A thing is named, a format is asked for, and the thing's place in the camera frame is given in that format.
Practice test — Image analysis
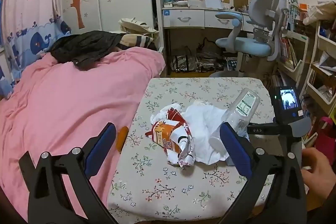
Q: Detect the red white wrapper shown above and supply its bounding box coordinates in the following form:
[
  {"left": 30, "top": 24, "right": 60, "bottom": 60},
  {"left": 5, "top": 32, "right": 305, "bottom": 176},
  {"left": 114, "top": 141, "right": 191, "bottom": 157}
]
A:
[{"left": 150, "top": 105, "right": 185, "bottom": 125}]

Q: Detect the clear plastic bottle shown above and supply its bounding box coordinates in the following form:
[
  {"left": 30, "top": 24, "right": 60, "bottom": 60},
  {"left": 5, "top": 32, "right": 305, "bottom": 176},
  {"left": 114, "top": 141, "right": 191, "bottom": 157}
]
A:
[{"left": 209, "top": 88, "right": 261, "bottom": 155}]

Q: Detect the pink whale print curtain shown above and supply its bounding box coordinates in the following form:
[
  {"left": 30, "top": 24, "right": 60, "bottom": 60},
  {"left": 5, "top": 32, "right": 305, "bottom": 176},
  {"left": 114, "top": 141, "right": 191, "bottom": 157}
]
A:
[{"left": 0, "top": 0, "right": 71, "bottom": 98}]

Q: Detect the floral tablecloth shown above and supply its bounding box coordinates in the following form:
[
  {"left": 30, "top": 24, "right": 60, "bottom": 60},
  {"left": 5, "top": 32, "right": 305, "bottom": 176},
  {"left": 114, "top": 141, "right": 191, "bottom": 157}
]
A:
[{"left": 106, "top": 77, "right": 276, "bottom": 222}]

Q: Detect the white trolley shelf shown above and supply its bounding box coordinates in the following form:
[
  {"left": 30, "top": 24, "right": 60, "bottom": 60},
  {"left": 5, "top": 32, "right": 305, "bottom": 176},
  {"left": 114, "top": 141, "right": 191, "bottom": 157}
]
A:
[{"left": 302, "top": 22, "right": 336, "bottom": 111}]

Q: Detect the blue grey office chair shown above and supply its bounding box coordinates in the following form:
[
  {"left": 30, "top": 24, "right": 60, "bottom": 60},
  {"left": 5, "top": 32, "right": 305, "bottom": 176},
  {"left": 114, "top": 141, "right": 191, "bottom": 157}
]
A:
[{"left": 209, "top": 0, "right": 286, "bottom": 77}]

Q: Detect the black jacket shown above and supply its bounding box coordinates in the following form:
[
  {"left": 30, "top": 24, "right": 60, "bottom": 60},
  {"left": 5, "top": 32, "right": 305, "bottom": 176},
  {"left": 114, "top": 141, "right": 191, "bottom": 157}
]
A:
[{"left": 50, "top": 31, "right": 126, "bottom": 69}]

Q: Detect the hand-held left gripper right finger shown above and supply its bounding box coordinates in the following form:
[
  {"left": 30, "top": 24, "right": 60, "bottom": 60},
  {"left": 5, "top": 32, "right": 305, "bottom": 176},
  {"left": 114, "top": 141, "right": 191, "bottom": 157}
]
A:
[{"left": 210, "top": 122, "right": 307, "bottom": 224}]

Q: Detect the large white tissue paper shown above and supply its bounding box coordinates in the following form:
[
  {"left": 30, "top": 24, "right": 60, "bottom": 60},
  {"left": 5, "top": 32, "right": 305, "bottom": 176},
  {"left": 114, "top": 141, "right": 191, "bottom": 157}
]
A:
[{"left": 184, "top": 101, "right": 230, "bottom": 164}]

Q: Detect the pink blanket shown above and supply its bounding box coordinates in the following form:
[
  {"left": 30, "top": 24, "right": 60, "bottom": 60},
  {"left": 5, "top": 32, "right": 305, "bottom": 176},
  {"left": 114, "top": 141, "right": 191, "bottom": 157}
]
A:
[{"left": 0, "top": 47, "right": 166, "bottom": 223}]

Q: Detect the white book rack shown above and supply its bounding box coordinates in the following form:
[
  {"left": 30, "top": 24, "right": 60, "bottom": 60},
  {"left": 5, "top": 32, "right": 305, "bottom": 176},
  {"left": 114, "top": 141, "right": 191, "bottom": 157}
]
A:
[{"left": 273, "top": 0, "right": 315, "bottom": 83}]

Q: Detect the striped beige pillow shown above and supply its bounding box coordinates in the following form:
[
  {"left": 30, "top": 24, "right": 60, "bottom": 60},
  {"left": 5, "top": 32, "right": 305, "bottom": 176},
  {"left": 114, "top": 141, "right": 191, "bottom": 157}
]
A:
[{"left": 117, "top": 34, "right": 155, "bottom": 51}]

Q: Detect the beige cloth bag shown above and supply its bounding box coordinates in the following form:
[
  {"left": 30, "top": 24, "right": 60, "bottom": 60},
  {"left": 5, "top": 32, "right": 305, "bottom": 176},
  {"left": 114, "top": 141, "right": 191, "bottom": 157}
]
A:
[{"left": 303, "top": 2, "right": 336, "bottom": 25}]

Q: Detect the red white paper bag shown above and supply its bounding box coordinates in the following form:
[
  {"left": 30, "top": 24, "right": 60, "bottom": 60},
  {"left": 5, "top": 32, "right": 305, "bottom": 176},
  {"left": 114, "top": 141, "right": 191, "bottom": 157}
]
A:
[{"left": 145, "top": 119, "right": 196, "bottom": 168}]

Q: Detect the pile of papers and bags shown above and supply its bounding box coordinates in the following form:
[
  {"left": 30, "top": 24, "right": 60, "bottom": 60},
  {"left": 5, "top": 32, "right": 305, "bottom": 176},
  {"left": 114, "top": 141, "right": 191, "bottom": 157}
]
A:
[{"left": 171, "top": 53, "right": 239, "bottom": 73}]

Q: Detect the pink bag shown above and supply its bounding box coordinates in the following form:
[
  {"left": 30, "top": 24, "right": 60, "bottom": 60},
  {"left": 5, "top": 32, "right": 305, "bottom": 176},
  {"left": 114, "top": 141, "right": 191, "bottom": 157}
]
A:
[{"left": 314, "top": 116, "right": 336, "bottom": 164}]

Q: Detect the beige tote bag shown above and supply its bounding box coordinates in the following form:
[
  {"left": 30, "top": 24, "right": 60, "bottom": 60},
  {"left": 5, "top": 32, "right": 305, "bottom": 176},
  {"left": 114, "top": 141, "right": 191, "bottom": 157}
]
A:
[{"left": 118, "top": 17, "right": 159, "bottom": 37}]

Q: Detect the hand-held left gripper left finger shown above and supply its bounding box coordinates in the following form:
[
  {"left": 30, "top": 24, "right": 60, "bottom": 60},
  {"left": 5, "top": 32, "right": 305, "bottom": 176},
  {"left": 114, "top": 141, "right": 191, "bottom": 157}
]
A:
[{"left": 18, "top": 122, "right": 118, "bottom": 224}]

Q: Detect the white desk with drawers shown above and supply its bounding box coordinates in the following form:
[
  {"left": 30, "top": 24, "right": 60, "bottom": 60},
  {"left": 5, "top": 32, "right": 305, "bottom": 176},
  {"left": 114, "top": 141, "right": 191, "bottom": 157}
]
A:
[{"left": 157, "top": 7, "right": 263, "bottom": 75}]

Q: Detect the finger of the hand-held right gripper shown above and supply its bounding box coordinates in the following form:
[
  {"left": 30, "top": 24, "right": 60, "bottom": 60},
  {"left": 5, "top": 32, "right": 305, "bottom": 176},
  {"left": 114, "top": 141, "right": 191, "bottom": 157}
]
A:
[{"left": 247, "top": 123, "right": 292, "bottom": 136}]

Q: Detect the person's right hand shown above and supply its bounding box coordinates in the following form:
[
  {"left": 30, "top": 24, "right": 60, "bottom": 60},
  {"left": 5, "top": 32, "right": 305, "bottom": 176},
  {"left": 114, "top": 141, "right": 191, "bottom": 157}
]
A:
[{"left": 301, "top": 148, "right": 336, "bottom": 203}]

